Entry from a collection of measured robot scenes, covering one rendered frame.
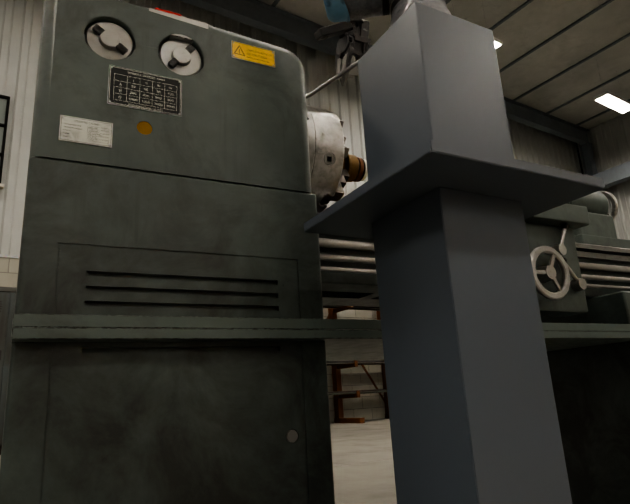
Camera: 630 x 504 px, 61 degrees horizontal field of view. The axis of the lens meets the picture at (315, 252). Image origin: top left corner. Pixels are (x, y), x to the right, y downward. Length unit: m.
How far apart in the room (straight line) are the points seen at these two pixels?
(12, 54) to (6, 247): 2.90
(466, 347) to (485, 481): 0.19
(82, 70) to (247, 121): 0.35
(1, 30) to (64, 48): 8.25
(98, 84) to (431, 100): 0.67
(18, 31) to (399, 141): 8.74
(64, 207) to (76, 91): 0.25
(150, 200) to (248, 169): 0.23
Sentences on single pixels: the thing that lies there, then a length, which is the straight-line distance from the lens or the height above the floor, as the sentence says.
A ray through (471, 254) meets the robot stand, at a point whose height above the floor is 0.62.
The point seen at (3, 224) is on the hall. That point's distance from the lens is 8.18.
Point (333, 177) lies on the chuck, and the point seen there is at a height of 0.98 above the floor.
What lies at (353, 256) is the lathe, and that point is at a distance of 1.39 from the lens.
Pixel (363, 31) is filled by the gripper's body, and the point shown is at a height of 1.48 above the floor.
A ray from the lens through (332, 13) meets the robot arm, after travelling 1.28.
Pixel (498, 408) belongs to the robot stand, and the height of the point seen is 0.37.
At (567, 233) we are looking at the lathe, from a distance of 1.81.
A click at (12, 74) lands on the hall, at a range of 9.14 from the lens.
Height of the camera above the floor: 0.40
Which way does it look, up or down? 15 degrees up
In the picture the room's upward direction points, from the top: 3 degrees counter-clockwise
